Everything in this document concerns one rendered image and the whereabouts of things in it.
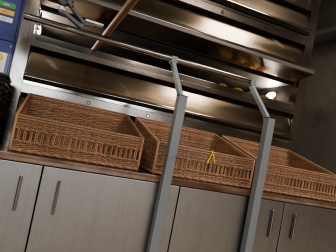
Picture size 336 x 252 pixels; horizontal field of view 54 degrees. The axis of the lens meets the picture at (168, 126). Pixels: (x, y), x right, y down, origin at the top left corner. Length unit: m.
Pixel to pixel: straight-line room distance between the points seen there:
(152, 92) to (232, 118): 0.57
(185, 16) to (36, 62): 0.95
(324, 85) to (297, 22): 2.13
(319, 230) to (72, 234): 1.31
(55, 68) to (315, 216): 1.64
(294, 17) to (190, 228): 1.73
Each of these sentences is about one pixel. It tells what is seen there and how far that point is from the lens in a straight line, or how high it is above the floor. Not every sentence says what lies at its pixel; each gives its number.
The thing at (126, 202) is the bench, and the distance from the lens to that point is 1.49.
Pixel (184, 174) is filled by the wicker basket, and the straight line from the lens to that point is 1.61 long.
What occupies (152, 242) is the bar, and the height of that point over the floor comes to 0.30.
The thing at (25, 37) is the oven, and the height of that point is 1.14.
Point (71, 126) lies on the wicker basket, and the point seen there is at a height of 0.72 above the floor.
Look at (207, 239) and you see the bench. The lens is 1.68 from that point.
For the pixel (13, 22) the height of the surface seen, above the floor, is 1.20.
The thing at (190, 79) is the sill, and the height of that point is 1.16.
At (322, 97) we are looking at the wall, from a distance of 4.67.
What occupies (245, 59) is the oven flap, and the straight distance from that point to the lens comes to 2.30.
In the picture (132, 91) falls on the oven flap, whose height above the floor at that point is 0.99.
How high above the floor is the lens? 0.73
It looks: 3 degrees up
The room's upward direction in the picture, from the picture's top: 11 degrees clockwise
